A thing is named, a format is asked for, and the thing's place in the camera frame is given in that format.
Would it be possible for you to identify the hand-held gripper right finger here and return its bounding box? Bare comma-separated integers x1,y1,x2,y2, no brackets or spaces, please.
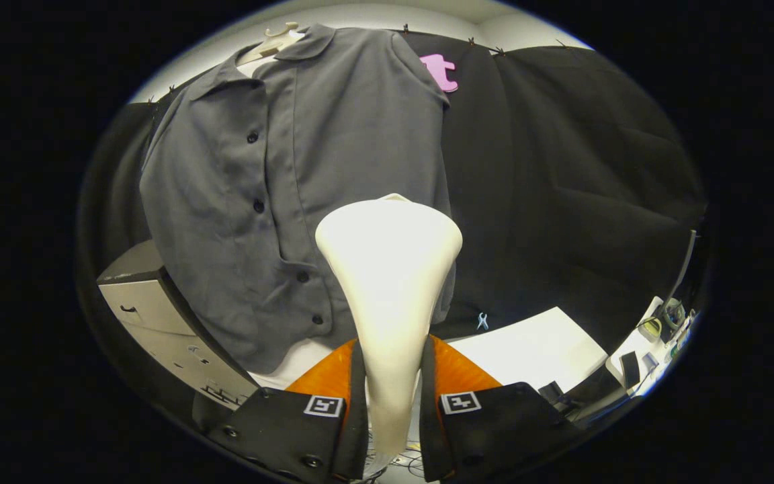
419,334,579,482

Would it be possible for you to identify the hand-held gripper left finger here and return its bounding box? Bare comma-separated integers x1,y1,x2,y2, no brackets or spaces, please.
207,336,369,482

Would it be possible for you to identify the grey button-up shirt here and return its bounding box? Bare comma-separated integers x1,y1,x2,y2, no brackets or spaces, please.
140,24,456,374

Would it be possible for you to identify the white mannequin torso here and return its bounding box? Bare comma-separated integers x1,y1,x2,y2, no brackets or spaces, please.
236,22,361,391

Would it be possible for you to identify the black remote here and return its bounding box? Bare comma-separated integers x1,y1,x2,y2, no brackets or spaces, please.
619,351,642,389

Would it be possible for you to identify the grey drawer cabinet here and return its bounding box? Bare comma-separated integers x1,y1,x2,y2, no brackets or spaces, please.
96,240,260,409

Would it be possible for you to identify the black backdrop cloth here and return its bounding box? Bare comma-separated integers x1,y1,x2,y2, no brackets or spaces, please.
78,27,709,357

